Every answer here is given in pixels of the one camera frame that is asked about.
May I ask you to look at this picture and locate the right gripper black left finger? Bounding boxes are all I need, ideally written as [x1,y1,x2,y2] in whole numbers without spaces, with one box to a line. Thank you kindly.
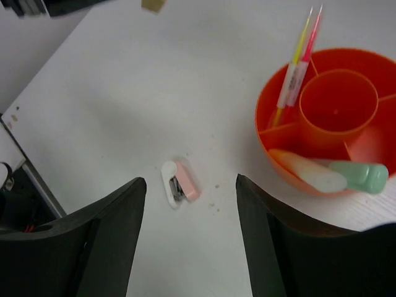
[1,178,147,296]

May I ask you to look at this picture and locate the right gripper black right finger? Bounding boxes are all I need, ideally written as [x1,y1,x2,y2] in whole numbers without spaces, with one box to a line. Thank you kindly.
[236,175,395,296]

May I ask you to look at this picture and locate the thick yellow highlighter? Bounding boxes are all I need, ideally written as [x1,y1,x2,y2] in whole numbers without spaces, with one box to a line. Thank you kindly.
[269,149,347,194]

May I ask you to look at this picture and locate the pale green white highlighter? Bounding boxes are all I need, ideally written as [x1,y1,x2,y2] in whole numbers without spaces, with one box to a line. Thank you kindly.
[328,161,389,194]

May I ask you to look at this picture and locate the pink highlighter pen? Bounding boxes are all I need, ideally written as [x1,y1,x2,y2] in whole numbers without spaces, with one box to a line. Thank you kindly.
[282,5,323,122]

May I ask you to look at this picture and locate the small tan wooden block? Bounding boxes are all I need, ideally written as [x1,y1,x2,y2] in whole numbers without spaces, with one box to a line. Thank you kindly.
[141,0,166,14]

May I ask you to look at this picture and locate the pink white stapler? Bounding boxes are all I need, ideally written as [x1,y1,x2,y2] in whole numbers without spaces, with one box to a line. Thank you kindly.
[160,158,201,210]

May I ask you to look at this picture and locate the orange round divided container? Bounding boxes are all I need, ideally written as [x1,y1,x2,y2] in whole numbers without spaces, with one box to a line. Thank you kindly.
[255,48,395,177]

